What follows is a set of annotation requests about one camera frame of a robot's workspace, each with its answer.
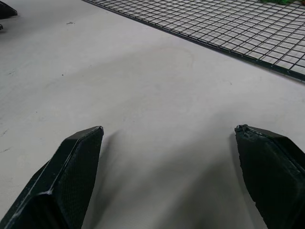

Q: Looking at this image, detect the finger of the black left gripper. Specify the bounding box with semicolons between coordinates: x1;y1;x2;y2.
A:
0;125;104;229

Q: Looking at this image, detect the green object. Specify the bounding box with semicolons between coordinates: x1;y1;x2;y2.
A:
261;0;300;5

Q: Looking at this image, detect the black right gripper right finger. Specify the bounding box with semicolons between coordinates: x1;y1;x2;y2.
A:
234;124;305;229

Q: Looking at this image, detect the black pointed right gripper left finger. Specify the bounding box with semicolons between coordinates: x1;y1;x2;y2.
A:
0;0;18;16

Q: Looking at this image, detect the black wire grid panel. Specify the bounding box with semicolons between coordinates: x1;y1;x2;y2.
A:
82;0;305;83

